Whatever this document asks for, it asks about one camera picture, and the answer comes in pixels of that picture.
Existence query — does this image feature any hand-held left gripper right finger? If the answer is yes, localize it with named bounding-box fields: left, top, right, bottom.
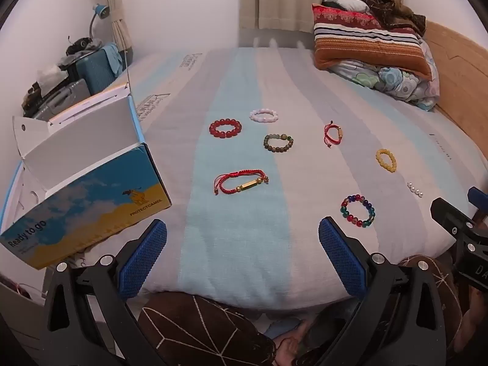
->
left=318, top=217, right=464, bottom=366

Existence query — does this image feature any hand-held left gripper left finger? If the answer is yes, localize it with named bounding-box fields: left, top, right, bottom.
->
left=40, top=219, right=168, bottom=366

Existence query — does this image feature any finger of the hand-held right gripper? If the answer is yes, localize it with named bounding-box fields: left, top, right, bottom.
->
left=468, top=187, right=488, bottom=218
left=430, top=197, right=477, bottom=237

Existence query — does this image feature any multicolour bead bracelet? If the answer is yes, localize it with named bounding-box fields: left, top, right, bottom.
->
left=340, top=194, right=376, bottom=228

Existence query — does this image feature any blue and yellow cardboard box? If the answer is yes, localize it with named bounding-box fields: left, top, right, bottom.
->
left=0, top=84, right=172, bottom=269

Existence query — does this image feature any small red string bracelet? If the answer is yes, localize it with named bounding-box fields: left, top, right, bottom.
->
left=323, top=122, right=344, bottom=149

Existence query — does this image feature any green and brown bead bracelet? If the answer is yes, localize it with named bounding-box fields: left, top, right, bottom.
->
left=263, top=133, right=295, bottom=153

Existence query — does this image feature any person's left leg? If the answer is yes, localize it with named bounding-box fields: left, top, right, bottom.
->
left=137, top=293, right=277, bottom=366

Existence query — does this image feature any striped bed sheet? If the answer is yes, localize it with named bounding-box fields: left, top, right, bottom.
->
left=46, top=46, right=488, bottom=311

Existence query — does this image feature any person's foot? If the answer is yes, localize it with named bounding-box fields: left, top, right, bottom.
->
left=274, top=320, right=311, bottom=366

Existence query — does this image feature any wooden headboard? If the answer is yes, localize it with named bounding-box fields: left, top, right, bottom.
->
left=421, top=21, right=488, bottom=145

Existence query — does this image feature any floral quilt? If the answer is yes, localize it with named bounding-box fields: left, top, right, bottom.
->
left=328, top=40, right=441, bottom=112

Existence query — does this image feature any grey suitcase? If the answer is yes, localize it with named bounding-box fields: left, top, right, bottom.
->
left=23, top=79, right=92, bottom=120

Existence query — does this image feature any blue suitcase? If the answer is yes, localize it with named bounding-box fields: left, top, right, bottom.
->
left=68, top=46, right=124, bottom=96

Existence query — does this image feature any striped red and orange pillow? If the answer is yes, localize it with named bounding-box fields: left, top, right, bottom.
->
left=312, top=4, right=433, bottom=81

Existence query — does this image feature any light blue cloth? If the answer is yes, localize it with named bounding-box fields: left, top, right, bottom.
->
left=101, top=44, right=124, bottom=73

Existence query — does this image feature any brown patterned blanket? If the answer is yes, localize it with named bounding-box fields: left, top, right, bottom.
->
left=345, top=0, right=427, bottom=37

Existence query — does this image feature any black bag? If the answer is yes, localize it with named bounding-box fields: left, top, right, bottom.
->
left=66, top=37, right=96, bottom=56

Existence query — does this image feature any grey and white pillow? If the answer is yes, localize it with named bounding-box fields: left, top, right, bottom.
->
left=323, top=0, right=370, bottom=12

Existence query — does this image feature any beige tied curtain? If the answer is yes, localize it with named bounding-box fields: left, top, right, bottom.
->
left=89, top=0, right=134, bottom=67

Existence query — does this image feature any blue desk lamp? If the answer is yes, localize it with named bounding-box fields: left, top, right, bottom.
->
left=88, top=4, right=109, bottom=41

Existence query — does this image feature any yellow bead bracelet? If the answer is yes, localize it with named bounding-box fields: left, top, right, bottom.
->
left=375, top=149, right=397, bottom=173

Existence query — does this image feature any large red string bracelet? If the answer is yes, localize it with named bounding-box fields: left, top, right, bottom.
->
left=213, top=170, right=269, bottom=196

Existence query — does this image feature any red bead bracelet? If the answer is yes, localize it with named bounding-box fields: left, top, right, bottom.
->
left=209, top=119, right=242, bottom=138

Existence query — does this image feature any pink bead bracelet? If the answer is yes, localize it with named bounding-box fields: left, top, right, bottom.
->
left=249, top=109, right=281, bottom=123

